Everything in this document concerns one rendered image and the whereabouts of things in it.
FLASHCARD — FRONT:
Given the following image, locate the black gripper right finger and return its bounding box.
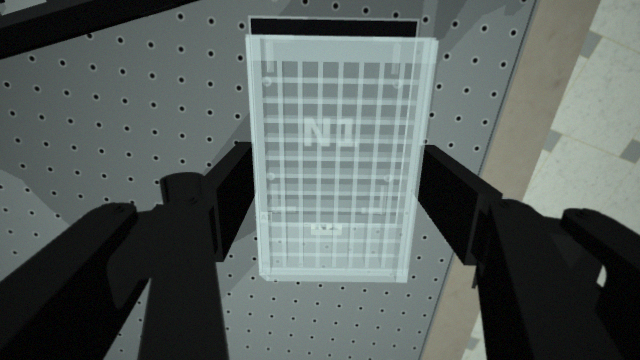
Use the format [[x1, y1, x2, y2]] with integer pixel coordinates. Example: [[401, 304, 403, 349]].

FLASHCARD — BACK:
[[418, 145, 640, 360]]

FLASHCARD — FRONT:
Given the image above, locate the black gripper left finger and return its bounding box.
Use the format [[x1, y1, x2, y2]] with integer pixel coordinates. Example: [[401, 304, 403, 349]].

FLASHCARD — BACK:
[[0, 142, 255, 360]]

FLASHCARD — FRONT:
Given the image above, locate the grey flat base plate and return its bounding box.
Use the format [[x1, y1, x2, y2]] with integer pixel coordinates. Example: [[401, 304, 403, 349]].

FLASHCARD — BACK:
[[0, 0, 539, 360]]

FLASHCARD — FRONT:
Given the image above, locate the black plate washer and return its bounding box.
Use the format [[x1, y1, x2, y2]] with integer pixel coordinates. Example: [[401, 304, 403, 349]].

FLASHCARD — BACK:
[[0, 0, 199, 60]]

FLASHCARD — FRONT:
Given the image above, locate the black rectangular frame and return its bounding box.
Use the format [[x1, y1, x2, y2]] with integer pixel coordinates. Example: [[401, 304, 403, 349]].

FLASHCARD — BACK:
[[248, 16, 420, 37]]

